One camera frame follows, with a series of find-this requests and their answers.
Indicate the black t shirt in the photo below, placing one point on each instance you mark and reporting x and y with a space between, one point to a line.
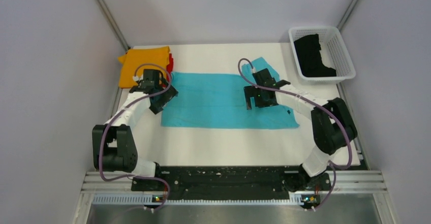
308 50

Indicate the aluminium frame rail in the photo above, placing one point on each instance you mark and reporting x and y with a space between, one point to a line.
347 182

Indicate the white plastic basket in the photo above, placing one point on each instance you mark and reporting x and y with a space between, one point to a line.
333 51

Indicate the folded red t shirt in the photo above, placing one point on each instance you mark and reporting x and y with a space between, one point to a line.
169 69

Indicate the folded orange t shirt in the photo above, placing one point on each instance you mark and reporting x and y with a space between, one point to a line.
133 58

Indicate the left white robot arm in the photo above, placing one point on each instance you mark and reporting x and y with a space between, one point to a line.
114 147

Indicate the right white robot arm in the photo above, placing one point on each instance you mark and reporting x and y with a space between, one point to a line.
332 125

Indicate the white slotted cable duct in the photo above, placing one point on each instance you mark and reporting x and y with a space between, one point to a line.
149 199

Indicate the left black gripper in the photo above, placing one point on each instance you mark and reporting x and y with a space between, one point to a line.
156 106

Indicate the left aluminium corner post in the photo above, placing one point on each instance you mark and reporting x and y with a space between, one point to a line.
112 23

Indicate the cyan t shirt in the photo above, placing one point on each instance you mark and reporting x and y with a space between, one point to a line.
216 101

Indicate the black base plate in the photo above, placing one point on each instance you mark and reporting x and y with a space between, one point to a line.
240 183

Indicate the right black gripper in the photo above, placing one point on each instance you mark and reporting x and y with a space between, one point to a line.
250 91

